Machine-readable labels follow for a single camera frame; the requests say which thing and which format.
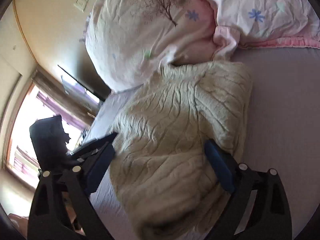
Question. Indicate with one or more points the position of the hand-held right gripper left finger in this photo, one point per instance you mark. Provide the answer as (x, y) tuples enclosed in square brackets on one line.
[(99, 166)]

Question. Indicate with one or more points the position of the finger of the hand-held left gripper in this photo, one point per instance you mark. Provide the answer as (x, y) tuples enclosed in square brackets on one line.
[(96, 141)]

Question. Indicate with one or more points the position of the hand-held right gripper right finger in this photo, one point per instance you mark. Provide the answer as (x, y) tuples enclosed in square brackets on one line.
[(220, 166)]

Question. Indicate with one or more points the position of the cream knit sweater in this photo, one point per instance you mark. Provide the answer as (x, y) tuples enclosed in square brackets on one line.
[(175, 130)]

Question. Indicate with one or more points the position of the bright window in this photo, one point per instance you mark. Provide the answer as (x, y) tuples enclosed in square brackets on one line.
[(22, 135)]

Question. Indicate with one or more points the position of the brown curtain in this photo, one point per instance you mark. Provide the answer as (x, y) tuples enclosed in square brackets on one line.
[(57, 95)]

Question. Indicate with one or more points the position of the grey bed sheet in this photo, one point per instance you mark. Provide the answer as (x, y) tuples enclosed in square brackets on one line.
[(280, 110)]

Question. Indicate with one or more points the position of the white tree print pillow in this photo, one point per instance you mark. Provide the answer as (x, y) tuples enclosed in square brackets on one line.
[(130, 42)]

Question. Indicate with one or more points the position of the pink floral quilt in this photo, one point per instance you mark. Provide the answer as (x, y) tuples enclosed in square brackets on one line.
[(262, 10)]

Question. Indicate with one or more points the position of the wall-mounted television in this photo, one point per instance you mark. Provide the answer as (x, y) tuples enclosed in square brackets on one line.
[(77, 83)]

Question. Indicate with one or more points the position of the white wall socket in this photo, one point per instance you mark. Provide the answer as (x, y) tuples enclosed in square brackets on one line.
[(80, 4)]

